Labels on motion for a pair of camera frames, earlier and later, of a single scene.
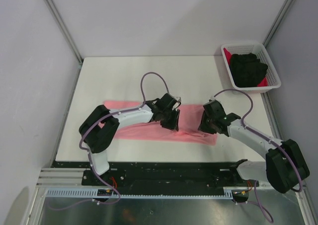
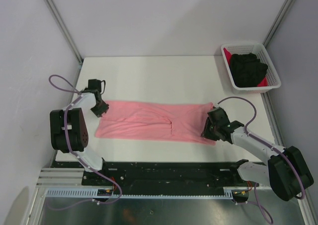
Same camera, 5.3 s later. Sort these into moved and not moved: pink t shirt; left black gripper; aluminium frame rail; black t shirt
Moved: left black gripper
Not moved: pink t shirt; aluminium frame rail; black t shirt
